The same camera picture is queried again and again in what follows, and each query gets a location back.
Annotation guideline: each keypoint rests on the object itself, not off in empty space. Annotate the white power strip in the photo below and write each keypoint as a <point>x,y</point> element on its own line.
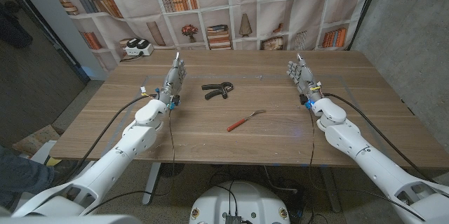
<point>138,50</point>

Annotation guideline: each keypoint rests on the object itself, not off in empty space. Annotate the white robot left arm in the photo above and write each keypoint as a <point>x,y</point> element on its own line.
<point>115,157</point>

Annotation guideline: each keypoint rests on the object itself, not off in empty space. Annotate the black backdrop stand pole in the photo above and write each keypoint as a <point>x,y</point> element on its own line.
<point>366,4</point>

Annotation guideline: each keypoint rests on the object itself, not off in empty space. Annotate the black grip strengthener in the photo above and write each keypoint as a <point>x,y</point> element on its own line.
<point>212,86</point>

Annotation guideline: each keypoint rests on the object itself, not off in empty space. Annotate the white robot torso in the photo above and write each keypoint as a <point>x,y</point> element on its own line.
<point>242,203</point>

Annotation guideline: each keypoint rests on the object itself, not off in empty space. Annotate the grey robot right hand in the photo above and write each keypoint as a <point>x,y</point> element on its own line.
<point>306,78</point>

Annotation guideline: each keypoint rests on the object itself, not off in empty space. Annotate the patterned floor mat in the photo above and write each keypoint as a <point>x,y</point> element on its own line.
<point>35,139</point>

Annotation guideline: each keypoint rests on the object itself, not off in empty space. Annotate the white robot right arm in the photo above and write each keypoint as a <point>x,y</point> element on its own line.
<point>368,161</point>

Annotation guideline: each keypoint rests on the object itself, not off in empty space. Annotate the white table leg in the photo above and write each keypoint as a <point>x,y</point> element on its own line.
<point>331,190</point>
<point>151,183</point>

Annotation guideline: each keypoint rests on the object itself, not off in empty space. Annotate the printed bookshelf backdrop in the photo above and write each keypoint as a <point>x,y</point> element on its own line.
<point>224,13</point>

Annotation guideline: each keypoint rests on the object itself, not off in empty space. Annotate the person in blue jeans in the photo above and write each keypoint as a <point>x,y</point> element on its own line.
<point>21,178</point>

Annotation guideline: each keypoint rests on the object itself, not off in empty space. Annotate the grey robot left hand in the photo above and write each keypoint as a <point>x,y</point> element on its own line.
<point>173,80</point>

